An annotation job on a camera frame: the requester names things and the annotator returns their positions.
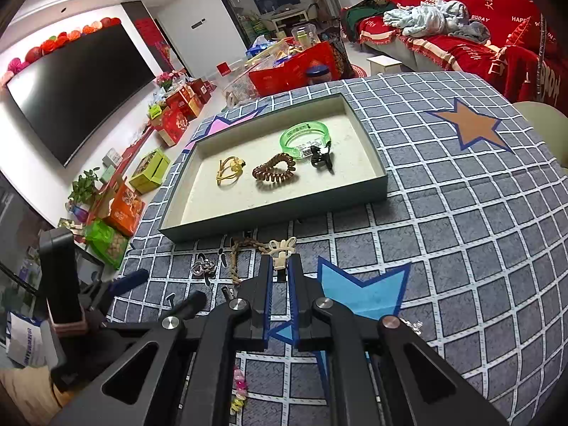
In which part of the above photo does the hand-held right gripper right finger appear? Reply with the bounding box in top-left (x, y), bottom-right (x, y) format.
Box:
top-left (288, 255), bottom-right (509, 426)

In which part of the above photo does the brown braided bracelet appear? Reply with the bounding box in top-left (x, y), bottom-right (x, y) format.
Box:
top-left (230, 237), bottom-right (271, 285)

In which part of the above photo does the silver charm keychain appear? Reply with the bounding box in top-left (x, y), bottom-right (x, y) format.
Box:
top-left (191, 255), bottom-right (217, 278)

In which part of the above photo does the beige bow hair tie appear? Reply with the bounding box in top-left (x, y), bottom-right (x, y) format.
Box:
top-left (267, 237), bottom-right (297, 271)

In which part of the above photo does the clear plastic container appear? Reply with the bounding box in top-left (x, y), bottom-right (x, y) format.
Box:
top-left (291, 25), bottom-right (321, 49)

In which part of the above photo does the black television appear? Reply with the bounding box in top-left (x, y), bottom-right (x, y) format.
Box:
top-left (5, 23), bottom-right (156, 167)

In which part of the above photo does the green potted plant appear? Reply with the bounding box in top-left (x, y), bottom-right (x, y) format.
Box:
top-left (66, 168), bottom-right (100, 207)

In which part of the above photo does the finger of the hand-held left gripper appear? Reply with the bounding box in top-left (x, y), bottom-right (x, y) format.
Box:
top-left (80, 268), bottom-right (150, 316)
top-left (166, 290), bottom-right (208, 321)

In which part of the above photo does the green shallow box tray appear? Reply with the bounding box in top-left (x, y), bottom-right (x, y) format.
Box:
top-left (158, 92), bottom-right (389, 245)

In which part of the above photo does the red covered sofa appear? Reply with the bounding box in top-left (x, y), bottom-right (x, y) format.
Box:
top-left (339, 0), bottom-right (562, 111)

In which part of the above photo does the black hair clip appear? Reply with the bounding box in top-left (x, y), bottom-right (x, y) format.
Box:
top-left (309, 142), bottom-right (334, 174)

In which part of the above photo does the paper flower garland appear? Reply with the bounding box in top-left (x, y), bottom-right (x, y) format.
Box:
top-left (0, 17), bottom-right (121, 87)

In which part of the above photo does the colourful bead bracelet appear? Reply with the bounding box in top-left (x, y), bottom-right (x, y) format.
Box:
top-left (230, 366), bottom-right (248, 414)

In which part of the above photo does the red and gold gift box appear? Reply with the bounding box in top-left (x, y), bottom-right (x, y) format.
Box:
top-left (166, 84), bottom-right (205, 118)

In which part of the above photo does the green snack bag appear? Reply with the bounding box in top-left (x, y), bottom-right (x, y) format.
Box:
top-left (84, 219), bottom-right (129, 271)

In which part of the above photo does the white dining table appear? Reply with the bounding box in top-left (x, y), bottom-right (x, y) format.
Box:
top-left (266, 4), bottom-right (311, 27)

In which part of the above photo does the dark green cloth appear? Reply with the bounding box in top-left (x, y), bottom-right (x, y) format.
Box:
top-left (341, 4), bottom-right (387, 43)

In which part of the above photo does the light blue clothes heap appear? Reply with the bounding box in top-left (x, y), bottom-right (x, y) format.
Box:
top-left (382, 0), bottom-right (491, 45)

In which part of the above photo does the orange gift bag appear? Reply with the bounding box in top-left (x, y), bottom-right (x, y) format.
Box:
top-left (104, 177), bottom-right (146, 237)

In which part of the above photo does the black pole stand with clamp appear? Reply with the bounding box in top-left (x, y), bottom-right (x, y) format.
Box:
top-left (535, 13), bottom-right (548, 103)

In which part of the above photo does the white low stool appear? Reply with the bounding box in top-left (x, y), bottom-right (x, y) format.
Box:
top-left (366, 55), bottom-right (402, 76)

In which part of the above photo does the dark red gift box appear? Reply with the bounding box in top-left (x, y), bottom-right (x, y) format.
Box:
top-left (191, 77), bottom-right (214, 105)

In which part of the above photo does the person's left forearm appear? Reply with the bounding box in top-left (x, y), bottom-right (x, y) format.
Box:
top-left (0, 366), bottom-right (63, 426)

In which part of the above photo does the pink flower bouquet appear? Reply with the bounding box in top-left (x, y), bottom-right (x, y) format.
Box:
top-left (155, 71), bottom-right (185, 92)

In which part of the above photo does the brown spiral hair tie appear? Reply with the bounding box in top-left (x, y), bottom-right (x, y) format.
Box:
top-left (252, 153), bottom-right (297, 186)

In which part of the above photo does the green translucent bracelet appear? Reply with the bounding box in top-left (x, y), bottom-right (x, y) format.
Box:
top-left (279, 121), bottom-right (333, 160)

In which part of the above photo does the beige leather armchair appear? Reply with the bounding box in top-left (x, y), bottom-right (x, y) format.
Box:
top-left (512, 101), bottom-right (568, 169)

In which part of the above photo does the red patterned gift box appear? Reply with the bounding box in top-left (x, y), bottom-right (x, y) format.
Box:
top-left (151, 106), bottom-right (189, 147)

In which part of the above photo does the yellow hair tie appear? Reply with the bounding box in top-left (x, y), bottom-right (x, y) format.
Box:
top-left (216, 156), bottom-right (246, 186)

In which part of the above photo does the red gift bag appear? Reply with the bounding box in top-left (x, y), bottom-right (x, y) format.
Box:
top-left (247, 41), bottom-right (340, 98)

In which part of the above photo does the red wall decoration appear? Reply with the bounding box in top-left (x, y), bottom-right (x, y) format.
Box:
top-left (133, 18), bottom-right (182, 76)

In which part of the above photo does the green gift box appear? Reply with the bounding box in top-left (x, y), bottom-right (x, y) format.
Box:
top-left (129, 148), bottom-right (171, 195)

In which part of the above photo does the grey checked tablecloth with stars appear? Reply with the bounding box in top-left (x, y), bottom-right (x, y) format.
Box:
top-left (106, 71), bottom-right (568, 426)

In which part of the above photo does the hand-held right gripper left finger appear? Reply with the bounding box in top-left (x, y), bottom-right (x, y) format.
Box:
top-left (49, 255), bottom-right (273, 426)

